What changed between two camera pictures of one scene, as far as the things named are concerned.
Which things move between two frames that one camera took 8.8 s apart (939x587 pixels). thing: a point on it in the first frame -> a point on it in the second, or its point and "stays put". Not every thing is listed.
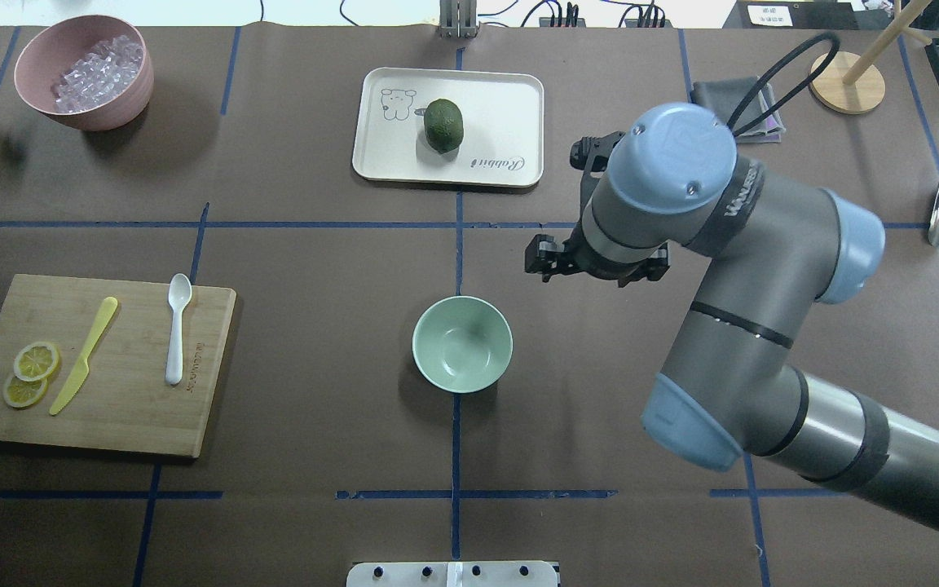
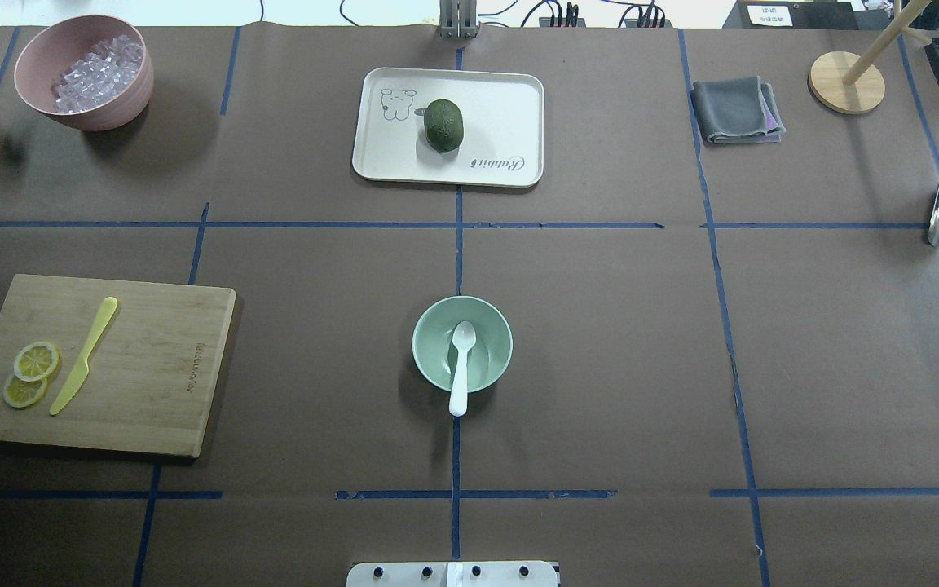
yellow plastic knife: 76,382 stays put
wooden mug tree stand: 852,85 stays put
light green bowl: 462,344 stays put
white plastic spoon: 179,293 -> 464,337
